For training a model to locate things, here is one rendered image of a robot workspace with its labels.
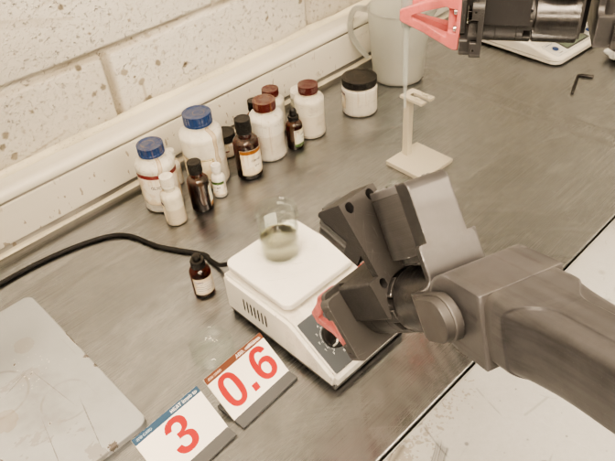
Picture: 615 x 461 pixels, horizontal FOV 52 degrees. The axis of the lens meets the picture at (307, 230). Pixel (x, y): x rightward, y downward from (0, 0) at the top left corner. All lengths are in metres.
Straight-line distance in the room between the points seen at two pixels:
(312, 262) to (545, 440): 0.33
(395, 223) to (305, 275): 0.29
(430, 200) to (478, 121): 0.76
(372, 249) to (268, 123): 0.58
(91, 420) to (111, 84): 0.55
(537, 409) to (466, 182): 0.43
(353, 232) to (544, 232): 0.51
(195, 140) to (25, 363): 0.42
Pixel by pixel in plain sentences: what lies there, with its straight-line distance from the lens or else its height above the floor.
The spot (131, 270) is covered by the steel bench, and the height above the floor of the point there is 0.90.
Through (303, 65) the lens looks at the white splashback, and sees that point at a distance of 1.30.
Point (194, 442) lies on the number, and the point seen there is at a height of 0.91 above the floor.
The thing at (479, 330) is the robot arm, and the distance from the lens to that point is 0.43.
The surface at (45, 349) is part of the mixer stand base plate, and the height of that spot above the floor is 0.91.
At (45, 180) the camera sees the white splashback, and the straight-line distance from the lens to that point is 1.05.
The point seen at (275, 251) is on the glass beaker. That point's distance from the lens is 0.78.
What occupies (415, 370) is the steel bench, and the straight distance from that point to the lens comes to 0.79.
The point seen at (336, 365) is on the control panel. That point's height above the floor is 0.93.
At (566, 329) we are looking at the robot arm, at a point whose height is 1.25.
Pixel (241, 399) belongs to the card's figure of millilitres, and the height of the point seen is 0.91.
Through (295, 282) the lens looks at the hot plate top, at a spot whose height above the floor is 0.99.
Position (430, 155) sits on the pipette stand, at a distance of 1.12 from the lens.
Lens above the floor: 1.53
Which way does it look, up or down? 40 degrees down
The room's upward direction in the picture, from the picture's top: 5 degrees counter-clockwise
